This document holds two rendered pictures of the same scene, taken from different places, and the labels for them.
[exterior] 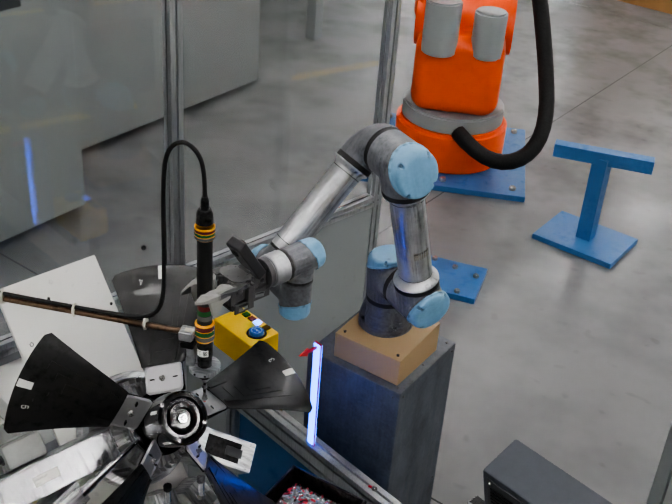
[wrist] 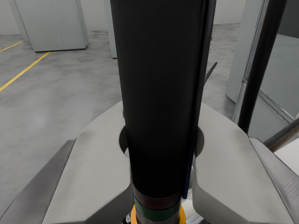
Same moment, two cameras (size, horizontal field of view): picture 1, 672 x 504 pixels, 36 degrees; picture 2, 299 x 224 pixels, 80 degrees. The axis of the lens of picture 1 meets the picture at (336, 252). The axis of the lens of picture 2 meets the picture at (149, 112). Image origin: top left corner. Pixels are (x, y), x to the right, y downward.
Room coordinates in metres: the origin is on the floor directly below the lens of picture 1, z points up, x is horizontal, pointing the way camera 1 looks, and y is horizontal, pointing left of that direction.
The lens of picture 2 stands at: (1.84, 0.22, 1.55)
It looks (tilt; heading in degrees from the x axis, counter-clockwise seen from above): 32 degrees down; 138
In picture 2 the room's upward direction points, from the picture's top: 2 degrees counter-clockwise
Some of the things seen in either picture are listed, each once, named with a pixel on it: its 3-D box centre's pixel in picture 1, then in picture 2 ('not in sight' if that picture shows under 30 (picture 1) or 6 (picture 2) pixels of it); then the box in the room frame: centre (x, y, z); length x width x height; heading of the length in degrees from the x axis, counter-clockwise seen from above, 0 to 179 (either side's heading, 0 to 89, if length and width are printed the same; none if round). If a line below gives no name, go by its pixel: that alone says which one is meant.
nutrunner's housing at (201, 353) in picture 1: (204, 292); not in sight; (1.79, 0.27, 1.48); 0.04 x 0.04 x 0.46
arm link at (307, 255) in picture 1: (299, 259); not in sight; (1.98, 0.08, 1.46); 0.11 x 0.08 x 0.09; 136
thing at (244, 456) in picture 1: (213, 451); not in sight; (1.85, 0.26, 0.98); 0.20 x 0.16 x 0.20; 45
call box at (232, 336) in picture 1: (245, 340); not in sight; (2.25, 0.23, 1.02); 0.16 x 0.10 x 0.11; 45
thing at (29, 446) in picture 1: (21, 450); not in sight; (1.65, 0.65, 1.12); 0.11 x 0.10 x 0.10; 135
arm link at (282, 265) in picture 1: (272, 268); not in sight; (1.93, 0.14, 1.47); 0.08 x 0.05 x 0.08; 46
